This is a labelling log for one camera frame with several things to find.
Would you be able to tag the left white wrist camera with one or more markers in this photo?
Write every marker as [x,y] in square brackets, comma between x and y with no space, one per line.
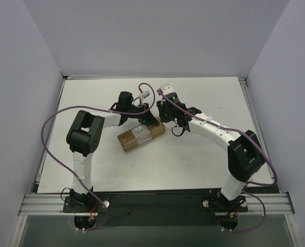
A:
[143,95]

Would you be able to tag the brown cardboard express box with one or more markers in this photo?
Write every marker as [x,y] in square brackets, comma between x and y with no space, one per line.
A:
[140,135]

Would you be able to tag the aluminium frame rail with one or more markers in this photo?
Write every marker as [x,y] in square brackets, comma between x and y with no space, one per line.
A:
[51,205]

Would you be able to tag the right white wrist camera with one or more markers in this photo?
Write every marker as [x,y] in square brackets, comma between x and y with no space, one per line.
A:
[166,91]

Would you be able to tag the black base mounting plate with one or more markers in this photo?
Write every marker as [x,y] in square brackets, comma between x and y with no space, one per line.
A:
[183,207]

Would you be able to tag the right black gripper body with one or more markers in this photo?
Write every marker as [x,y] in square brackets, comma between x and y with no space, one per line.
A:
[165,113]

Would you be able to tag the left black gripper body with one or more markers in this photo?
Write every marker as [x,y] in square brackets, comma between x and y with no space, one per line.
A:
[145,116]

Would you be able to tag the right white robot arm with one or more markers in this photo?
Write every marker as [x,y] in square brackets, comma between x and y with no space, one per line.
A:
[244,158]

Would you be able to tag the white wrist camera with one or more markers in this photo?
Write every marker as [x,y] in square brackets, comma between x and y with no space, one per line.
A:
[166,91]
[143,95]

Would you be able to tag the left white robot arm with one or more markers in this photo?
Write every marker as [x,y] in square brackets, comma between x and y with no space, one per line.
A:
[84,137]

